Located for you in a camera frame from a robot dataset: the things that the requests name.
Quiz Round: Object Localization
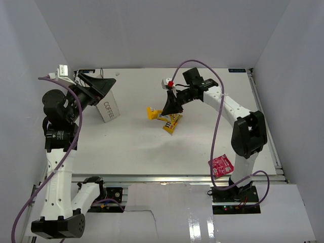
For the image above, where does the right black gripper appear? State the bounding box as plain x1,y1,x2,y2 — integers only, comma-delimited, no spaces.
162,87,194,116

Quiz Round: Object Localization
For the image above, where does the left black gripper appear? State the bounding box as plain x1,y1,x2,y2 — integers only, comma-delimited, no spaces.
66,72,115,122

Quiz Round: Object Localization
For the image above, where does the yellow snack packet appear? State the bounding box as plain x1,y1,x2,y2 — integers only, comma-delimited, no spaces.
146,107,171,122

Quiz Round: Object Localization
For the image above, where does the yellow M&M's packet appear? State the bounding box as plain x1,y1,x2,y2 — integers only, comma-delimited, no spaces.
163,114,182,135

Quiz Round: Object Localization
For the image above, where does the white coffee paper bag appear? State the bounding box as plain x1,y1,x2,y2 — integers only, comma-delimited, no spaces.
96,90,120,123

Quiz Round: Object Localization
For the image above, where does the red candy packet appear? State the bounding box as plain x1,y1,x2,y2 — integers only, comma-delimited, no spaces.
208,154,234,178

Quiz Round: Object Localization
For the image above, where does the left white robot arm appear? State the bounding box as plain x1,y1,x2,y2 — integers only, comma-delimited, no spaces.
31,72,116,239

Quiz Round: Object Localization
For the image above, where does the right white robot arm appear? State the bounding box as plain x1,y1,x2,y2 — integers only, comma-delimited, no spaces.
161,68,267,202

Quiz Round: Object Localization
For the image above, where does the blue label left corner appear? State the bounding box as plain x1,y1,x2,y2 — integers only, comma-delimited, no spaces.
78,69,96,73

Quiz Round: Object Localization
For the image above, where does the blue label corner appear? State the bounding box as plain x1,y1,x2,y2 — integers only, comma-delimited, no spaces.
78,69,96,73
228,68,246,73

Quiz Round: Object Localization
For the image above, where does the blue label right corner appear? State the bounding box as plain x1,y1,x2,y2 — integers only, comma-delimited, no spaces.
228,68,246,73

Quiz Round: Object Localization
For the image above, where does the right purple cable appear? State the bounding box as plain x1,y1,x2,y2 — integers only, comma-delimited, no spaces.
172,59,271,209

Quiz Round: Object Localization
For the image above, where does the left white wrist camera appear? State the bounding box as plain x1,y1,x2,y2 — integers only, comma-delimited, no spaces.
48,64,75,86

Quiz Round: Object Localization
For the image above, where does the aluminium table frame rail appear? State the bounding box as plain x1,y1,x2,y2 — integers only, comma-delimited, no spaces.
71,174,286,184

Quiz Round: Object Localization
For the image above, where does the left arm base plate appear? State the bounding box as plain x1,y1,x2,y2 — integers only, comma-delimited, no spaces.
88,187,125,213

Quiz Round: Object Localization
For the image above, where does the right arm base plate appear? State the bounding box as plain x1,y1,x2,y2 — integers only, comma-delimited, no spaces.
207,186,261,215

